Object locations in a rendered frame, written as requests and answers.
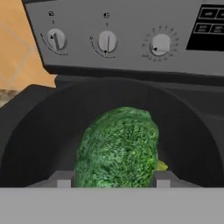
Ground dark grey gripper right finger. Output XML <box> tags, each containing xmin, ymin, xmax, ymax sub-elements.
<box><xmin>151</xmin><ymin>171</ymin><xmax>202</xmax><ymax>189</ymax></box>

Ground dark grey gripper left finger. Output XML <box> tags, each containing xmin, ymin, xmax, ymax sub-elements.
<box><xmin>26</xmin><ymin>171</ymin><xmax>78</xmax><ymax>189</ymax></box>

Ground silver stove knob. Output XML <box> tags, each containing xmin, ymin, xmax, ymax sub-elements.
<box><xmin>96</xmin><ymin>30</ymin><xmax>119</xmax><ymax>54</ymax></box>
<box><xmin>149</xmin><ymin>32</ymin><xmax>172</xmax><ymax>57</ymax></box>
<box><xmin>45</xmin><ymin>27</ymin><xmax>68</xmax><ymax>52</ymax></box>

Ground green broccoli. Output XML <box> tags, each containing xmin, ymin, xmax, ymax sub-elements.
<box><xmin>73</xmin><ymin>106</ymin><xmax>170</xmax><ymax>189</ymax></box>

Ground grey stove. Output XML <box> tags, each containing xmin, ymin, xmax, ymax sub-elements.
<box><xmin>20</xmin><ymin>0</ymin><xmax>224</xmax><ymax>152</ymax></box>

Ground dark grey pot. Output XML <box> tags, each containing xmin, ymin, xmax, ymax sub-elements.
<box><xmin>0</xmin><ymin>77</ymin><xmax>224</xmax><ymax>189</ymax></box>

